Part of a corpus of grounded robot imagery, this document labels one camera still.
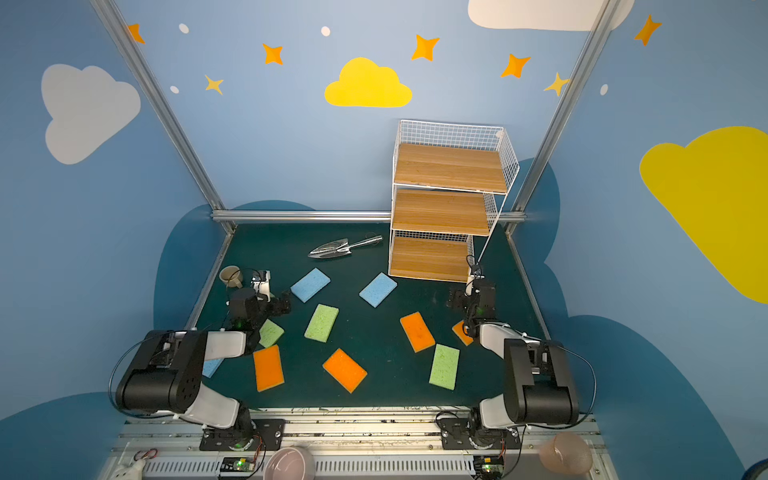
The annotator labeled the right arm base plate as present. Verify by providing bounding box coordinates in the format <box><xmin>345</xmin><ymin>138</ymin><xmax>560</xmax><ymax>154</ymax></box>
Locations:
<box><xmin>435</xmin><ymin>415</ymin><xmax>522</xmax><ymax>451</ymax></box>

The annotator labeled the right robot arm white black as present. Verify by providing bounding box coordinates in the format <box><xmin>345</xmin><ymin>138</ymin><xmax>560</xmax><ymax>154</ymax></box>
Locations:
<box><xmin>447</xmin><ymin>278</ymin><xmax>597</xmax><ymax>449</ymax></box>

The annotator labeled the pink plastic cup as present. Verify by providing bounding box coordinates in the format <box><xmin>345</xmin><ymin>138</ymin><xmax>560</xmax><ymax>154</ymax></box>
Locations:
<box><xmin>538</xmin><ymin>432</ymin><xmax>593</xmax><ymax>475</ymax></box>

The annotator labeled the beige ceramic mug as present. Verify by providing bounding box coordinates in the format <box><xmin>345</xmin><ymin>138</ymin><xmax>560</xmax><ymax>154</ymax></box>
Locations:
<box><xmin>218</xmin><ymin>265</ymin><xmax>244</xmax><ymax>289</ymax></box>

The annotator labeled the blue sponge at left edge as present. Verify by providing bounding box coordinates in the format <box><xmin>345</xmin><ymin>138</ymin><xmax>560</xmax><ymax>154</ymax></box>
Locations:
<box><xmin>202</xmin><ymin>358</ymin><xmax>223</xmax><ymax>378</ymax></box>

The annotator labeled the blue sponge near shelf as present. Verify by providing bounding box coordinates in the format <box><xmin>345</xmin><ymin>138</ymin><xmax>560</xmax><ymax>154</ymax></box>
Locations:
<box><xmin>359</xmin><ymin>273</ymin><xmax>397</xmax><ymax>308</ymax></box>

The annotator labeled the white power plug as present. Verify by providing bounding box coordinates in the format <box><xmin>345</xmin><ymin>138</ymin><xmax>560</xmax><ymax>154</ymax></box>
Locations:
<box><xmin>109</xmin><ymin>459</ymin><xmax>146</xmax><ymax>480</ymax></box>

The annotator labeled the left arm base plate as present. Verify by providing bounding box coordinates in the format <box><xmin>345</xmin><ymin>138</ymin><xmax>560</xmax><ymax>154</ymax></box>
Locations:
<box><xmin>199</xmin><ymin>418</ymin><xmax>286</xmax><ymax>452</ymax></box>

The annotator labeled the pink bowl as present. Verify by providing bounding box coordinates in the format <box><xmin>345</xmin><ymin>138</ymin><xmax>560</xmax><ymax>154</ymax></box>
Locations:
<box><xmin>263</xmin><ymin>447</ymin><xmax>316</xmax><ymax>480</ymax></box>

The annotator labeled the green sponge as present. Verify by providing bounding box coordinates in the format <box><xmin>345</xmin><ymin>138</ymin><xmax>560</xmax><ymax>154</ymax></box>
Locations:
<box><xmin>304</xmin><ymin>304</ymin><xmax>339</xmax><ymax>343</ymax></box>
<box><xmin>429</xmin><ymin>344</ymin><xmax>460</xmax><ymax>390</ymax></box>
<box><xmin>259</xmin><ymin>319</ymin><xmax>285</xmax><ymax>348</ymax></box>

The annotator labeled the silver metal scoop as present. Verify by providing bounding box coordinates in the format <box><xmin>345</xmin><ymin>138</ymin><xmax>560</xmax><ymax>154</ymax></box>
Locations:
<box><xmin>308</xmin><ymin>235</ymin><xmax>383</xmax><ymax>260</ymax></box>

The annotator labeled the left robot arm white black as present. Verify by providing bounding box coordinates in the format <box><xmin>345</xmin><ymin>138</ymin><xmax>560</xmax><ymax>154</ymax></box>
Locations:
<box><xmin>107</xmin><ymin>287</ymin><xmax>291</xmax><ymax>451</ymax></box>

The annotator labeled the blue sponge left centre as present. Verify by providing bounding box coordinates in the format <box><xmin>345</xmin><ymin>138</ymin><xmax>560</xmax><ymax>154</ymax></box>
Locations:
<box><xmin>290</xmin><ymin>268</ymin><xmax>331</xmax><ymax>303</ymax></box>

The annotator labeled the left green circuit board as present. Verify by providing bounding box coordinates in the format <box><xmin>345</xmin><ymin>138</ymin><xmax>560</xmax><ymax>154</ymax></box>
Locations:
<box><xmin>217</xmin><ymin>457</ymin><xmax>257</xmax><ymax>479</ymax></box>

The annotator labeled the green circuit board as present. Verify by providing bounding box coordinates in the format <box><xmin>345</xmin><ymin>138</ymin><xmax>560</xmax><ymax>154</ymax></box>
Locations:
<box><xmin>217</xmin><ymin>457</ymin><xmax>257</xmax><ymax>479</ymax></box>
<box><xmin>472</xmin><ymin>456</ymin><xmax>505</xmax><ymax>480</ymax></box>

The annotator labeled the white wire wooden shelf rack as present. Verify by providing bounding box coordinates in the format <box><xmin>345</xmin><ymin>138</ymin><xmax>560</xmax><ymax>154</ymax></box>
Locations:
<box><xmin>388</xmin><ymin>119</ymin><xmax>520</xmax><ymax>283</ymax></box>

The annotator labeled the right green circuit board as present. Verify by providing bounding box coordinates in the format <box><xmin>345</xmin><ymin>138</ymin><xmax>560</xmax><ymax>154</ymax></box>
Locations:
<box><xmin>472</xmin><ymin>456</ymin><xmax>505</xmax><ymax>480</ymax></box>

